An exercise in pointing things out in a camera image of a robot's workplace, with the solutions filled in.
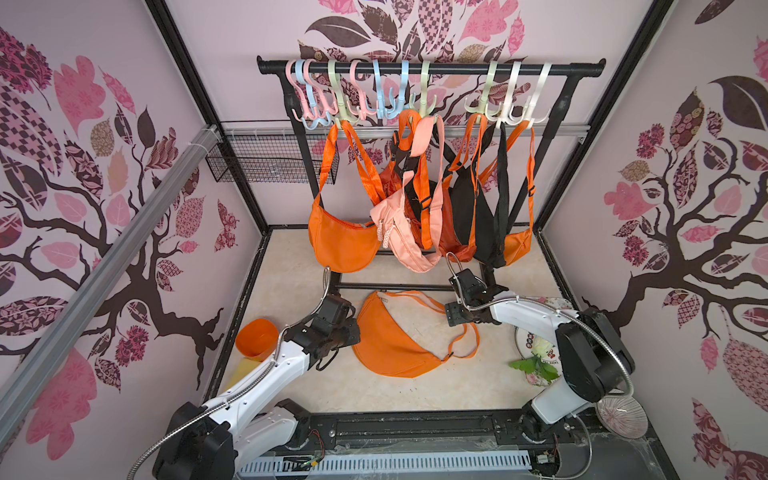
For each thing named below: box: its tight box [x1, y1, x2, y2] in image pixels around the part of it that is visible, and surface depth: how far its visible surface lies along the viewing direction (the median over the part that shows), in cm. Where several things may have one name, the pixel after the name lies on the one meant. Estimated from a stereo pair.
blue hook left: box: [295, 59, 333, 130], surface depth 61 cm
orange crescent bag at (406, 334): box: [352, 291, 480, 378], surface depth 92 cm
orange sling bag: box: [479, 121, 535, 267], surface depth 78 cm
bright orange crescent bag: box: [308, 121, 385, 274], surface depth 85 cm
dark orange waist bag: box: [380, 110, 433, 251], surface depth 76 cm
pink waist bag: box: [370, 115, 445, 273], surface depth 77 cm
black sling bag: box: [450, 123, 509, 269], surface depth 77 cm
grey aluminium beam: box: [0, 124, 221, 444], surface depth 61 cm
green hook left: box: [329, 59, 360, 127], surface depth 64 cm
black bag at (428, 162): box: [392, 124, 457, 217], surface depth 72 cm
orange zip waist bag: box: [438, 113, 488, 263], surface depth 85 cm
